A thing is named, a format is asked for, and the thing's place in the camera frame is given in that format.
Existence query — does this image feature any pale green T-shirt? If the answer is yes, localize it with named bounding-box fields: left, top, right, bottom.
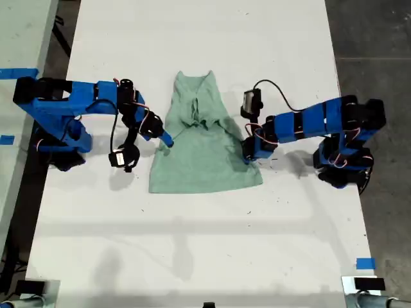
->
left=148, top=69, right=264, bottom=195

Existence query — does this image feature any black stand leg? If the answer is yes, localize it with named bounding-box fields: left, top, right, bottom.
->
left=53, top=14, right=73, bottom=60

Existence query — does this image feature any long blue tape strip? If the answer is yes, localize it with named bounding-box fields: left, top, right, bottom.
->
left=0, top=67, right=40, bottom=80

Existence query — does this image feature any pale grey side table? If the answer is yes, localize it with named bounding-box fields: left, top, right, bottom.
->
left=0, top=0, right=60, bottom=254

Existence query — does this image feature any grey metal tube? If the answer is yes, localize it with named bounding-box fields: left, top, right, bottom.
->
left=345, top=293, right=411, bottom=308
left=0, top=296, right=49, bottom=308

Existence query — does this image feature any black camera cable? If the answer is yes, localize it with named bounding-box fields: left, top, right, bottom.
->
left=252, top=79, right=304, bottom=113
left=85, top=98, right=119, bottom=155

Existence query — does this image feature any black camera box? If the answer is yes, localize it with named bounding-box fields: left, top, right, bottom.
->
left=108, top=143, right=141, bottom=174
left=240, top=89, right=265, bottom=118

